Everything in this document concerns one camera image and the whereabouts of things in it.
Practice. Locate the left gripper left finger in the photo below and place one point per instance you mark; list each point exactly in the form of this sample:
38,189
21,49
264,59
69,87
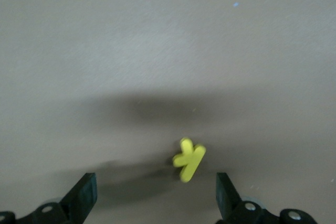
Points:
78,203

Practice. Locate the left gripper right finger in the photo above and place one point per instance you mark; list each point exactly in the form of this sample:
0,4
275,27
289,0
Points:
229,205

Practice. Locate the brown table cover mat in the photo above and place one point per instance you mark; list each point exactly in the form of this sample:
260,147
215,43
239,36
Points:
105,51

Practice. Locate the yellow letter k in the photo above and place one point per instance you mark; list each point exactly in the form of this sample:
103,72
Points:
190,161

